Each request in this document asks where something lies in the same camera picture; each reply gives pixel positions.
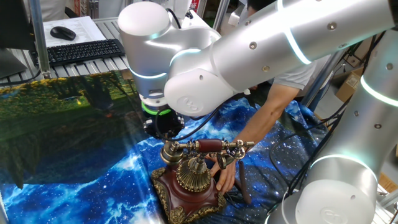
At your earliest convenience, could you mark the red brass phone handset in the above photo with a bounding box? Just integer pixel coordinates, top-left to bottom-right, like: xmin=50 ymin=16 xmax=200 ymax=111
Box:
xmin=160 ymin=136 xmax=256 ymax=169

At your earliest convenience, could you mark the person's left hand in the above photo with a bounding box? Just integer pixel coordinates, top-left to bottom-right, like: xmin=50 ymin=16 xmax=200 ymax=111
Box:
xmin=210 ymin=155 xmax=238 ymax=195

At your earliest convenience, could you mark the black computer keyboard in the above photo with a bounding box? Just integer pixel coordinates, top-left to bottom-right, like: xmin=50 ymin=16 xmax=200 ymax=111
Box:
xmin=30 ymin=39 xmax=127 ymax=68

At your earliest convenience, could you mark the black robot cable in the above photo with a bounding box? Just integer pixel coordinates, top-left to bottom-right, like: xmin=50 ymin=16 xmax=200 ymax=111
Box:
xmin=269 ymin=102 xmax=346 ymax=200

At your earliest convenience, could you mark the red brass rotary phone base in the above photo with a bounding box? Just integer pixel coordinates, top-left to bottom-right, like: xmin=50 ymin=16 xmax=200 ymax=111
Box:
xmin=150 ymin=152 xmax=227 ymax=224

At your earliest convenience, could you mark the galaxy landscape printed cloth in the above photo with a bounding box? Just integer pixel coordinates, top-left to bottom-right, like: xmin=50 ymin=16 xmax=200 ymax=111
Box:
xmin=0 ymin=70 xmax=329 ymax=224

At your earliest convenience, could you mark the cardboard box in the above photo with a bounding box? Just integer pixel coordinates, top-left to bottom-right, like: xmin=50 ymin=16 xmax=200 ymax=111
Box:
xmin=335 ymin=67 xmax=364 ymax=103

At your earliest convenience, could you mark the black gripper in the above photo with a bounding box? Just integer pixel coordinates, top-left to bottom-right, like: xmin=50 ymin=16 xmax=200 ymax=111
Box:
xmin=142 ymin=113 xmax=185 ymax=140

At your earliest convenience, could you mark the black computer monitor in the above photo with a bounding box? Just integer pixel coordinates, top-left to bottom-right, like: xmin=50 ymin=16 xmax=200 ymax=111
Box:
xmin=0 ymin=0 xmax=35 ymax=80

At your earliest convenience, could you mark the brown coiled phone cord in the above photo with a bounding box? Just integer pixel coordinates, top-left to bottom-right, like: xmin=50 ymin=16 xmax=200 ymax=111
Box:
xmin=231 ymin=160 xmax=252 ymax=205

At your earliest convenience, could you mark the black computer mouse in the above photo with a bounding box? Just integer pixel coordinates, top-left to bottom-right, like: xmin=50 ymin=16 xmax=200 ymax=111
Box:
xmin=49 ymin=26 xmax=77 ymax=41

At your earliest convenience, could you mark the person's left forearm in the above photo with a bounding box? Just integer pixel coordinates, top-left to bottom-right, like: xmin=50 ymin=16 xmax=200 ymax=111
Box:
xmin=234 ymin=83 xmax=299 ymax=147

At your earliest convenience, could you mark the person in grey shirt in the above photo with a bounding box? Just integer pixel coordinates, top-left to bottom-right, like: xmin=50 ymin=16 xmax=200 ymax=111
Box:
xmin=247 ymin=0 xmax=330 ymax=91

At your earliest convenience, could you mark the white paper sheet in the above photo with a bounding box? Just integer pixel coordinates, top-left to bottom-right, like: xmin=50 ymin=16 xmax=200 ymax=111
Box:
xmin=42 ymin=16 xmax=107 ymax=48

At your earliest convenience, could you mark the aluminium frame post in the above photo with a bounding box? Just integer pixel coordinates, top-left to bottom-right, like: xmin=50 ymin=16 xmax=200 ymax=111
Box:
xmin=28 ymin=0 xmax=52 ymax=78
xmin=213 ymin=0 xmax=231 ymax=30
xmin=300 ymin=51 xmax=346 ymax=108

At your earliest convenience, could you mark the black monitor cable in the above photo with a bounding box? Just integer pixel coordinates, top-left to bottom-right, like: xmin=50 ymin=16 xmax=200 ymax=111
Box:
xmin=0 ymin=70 xmax=43 ymax=87

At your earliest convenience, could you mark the person in white shirt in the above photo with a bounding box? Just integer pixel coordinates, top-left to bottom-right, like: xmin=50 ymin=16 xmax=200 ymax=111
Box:
xmin=23 ymin=0 xmax=75 ymax=22

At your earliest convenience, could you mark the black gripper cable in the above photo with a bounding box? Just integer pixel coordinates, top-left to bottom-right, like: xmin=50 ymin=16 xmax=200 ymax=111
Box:
xmin=154 ymin=99 xmax=231 ymax=142

